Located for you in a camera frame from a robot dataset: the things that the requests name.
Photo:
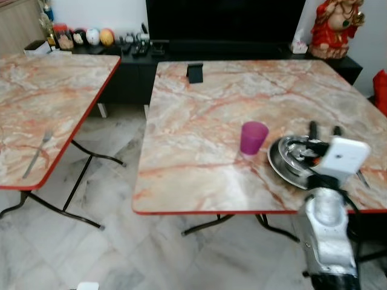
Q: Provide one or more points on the marble pattern table with fork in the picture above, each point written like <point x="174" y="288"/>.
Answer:
<point x="42" y="96"/>

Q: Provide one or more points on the silver metal fork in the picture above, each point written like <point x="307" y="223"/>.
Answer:
<point x="37" y="154"/>

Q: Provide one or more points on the blue and gold ornament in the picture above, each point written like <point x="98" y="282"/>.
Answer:
<point x="46" y="18"/>

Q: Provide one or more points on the orange round ornament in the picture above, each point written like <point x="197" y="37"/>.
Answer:
<point x="107" y="37"/>

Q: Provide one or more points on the silver metal knife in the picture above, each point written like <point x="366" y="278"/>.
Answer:
<point x="363" y="178"/>

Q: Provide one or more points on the black television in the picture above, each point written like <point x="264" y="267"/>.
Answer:
<point x="224" y="18"/>

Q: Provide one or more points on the red lidded jar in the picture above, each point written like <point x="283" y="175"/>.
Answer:
<point x="63" y="37"/>

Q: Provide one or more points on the black television console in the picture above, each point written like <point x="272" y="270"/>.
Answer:
<point x="130" y="78"/>

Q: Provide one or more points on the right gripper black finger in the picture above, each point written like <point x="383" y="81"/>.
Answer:
<point x="314" y="131"/>
<point x="337" y="131"/>

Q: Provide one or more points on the small black stand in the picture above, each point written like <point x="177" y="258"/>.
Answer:
<point x="195" y="73"/>

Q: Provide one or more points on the marble pattern table with plate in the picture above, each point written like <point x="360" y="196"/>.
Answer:
<point x="205" y="121"/>

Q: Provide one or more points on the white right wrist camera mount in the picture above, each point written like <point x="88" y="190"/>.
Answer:
<point x="343" y="156"/>

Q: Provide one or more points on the black round ornament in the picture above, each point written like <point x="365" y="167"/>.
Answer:
<point x="79" y="36"/>

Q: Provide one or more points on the white round ornament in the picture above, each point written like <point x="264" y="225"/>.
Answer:
<point x="92" y="37"/>

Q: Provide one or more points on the wooden cabinet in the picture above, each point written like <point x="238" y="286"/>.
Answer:
<point x="17" y="24"/>

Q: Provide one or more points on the small white box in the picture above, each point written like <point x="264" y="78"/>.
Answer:
<point x="37" y="48"/>

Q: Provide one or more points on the red cushion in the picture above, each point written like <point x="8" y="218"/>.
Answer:
<point x="381" y="90"/>

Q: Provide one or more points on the round steel plate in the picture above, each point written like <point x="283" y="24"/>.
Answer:
<point x="287" y="163"/>

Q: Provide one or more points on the purple plastic cup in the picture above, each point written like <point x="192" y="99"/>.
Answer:
<point x="254" y="139"/>

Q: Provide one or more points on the red laughing buddha statue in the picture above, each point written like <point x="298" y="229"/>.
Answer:
<point x="332" y="30"/>

